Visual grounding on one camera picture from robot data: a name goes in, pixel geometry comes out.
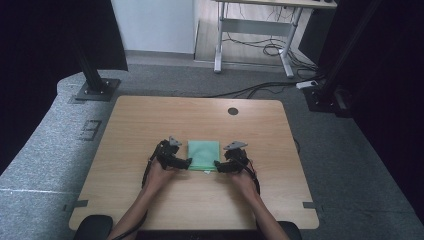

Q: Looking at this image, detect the tangle of black cables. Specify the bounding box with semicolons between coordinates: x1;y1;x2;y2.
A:
222;6;318;73

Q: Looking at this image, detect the black curtain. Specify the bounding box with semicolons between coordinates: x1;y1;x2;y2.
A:
316;0;424;224
0;0;129;176

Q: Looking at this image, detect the black floor cable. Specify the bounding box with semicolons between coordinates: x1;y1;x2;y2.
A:
203;80;299;99

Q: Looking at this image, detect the white power strip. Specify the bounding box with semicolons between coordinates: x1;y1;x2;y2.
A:
295;80;319;90

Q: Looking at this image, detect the black stand with base plate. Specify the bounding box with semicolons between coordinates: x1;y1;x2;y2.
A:
302;0;384;118
73;39;122;103

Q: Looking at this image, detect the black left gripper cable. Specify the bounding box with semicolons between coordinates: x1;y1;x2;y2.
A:
111;141;164;240

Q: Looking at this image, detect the black box under desk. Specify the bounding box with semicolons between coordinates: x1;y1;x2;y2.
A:
298;8;329;64

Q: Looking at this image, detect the person's left hand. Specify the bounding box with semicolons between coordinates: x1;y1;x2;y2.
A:
146;158;181;196

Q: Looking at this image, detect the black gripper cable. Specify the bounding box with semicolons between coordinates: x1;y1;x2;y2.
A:
111;141;164;240
237;155;262;196

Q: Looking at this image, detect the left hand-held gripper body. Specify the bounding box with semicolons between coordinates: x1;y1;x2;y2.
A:
155;135;184;170

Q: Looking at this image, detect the person's right hand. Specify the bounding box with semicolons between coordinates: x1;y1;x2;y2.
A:
229;166;261;201

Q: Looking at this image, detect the white metal desk frame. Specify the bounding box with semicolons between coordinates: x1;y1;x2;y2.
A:
213;0;338;79

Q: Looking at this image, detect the green cloth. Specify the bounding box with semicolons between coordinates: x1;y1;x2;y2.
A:
186;139;222;174

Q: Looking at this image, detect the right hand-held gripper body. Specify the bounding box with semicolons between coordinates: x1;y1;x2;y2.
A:
222;140;250;174

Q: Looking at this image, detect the black chair armrest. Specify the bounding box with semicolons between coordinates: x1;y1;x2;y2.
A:
73;214;114;240
278;220;303;240

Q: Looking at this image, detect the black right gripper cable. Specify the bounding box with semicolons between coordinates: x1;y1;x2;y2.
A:
237;155;262;196

